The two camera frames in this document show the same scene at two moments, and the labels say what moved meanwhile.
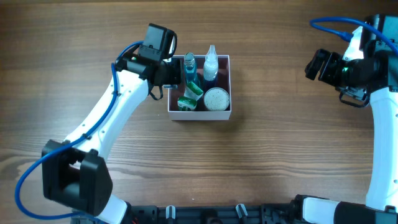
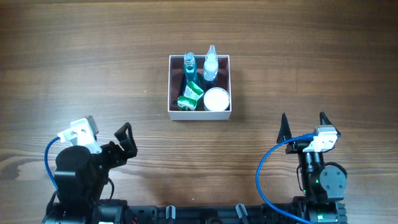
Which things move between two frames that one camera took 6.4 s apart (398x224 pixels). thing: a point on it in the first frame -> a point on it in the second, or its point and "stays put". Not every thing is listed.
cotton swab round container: [216, 99] stays put
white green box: [193, 91] stays put
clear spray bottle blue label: [211, 64] stays put
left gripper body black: [175, 74] -> [115, 149]
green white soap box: [185, 103] stays put
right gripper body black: [325, 66] -> [298, 146]
